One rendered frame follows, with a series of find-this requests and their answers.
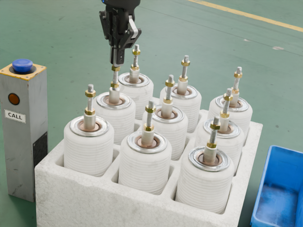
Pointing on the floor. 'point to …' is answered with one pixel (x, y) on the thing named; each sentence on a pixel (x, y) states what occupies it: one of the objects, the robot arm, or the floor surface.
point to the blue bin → (280, 190)
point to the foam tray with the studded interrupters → (67, 194)
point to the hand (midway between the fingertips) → (117, 55)
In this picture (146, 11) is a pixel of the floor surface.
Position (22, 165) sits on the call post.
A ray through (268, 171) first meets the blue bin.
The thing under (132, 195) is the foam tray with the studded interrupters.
